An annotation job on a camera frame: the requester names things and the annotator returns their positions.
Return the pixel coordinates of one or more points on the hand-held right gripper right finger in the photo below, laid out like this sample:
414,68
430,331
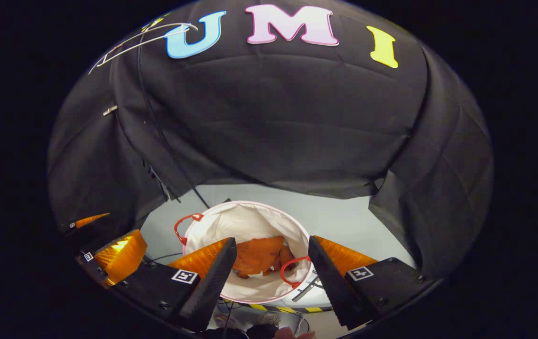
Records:
332,282

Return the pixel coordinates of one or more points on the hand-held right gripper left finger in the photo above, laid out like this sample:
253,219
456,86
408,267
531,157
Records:
212,282

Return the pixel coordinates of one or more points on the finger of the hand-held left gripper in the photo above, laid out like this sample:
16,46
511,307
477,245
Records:
120,256
87,220

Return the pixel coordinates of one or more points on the orange ribbed jacket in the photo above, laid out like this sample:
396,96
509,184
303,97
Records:
261,256

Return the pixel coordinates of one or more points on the pink white laundry hamper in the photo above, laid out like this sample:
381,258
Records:
245,223

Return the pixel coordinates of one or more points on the empty white hanger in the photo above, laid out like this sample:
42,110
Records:
123,51

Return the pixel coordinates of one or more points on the yellow black floor tape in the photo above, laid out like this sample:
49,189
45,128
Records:
297,309

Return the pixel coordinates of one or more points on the silver cloth clip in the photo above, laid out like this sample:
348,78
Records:
109,110

